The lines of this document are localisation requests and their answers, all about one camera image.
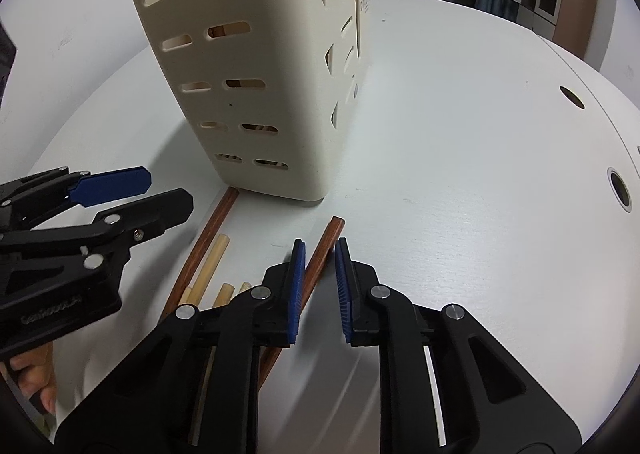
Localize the dark brown wooden chopstick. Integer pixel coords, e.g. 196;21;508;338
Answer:
159;187;240;325
257;215;347;387

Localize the person's left hand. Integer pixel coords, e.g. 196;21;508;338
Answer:
9;341;57;415

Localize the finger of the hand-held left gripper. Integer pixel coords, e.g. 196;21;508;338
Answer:
0;166;152;230
0;188;195;307

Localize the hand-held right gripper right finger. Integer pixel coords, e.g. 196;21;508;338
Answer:
334;236;583;454

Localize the cream plastic utensil holder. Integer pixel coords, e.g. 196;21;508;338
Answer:
116;0;371;208

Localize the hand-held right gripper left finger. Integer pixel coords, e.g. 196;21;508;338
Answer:
54;238;307;454

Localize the round table cable grommet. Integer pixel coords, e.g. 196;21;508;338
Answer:
559;85;586;110
606;166;632;211

